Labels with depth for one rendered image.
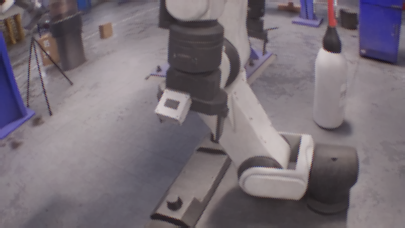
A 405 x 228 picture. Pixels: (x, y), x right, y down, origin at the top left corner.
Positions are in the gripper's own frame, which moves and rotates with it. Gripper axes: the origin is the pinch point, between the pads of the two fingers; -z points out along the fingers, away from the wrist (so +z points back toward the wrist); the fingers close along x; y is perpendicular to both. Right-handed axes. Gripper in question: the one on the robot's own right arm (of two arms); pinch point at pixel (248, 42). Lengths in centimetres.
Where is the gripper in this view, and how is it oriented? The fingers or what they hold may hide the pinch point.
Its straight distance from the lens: 92.3
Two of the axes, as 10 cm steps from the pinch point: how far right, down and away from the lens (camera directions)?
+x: -9.3, -2.7, 2.7
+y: -3.7, 5.2, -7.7
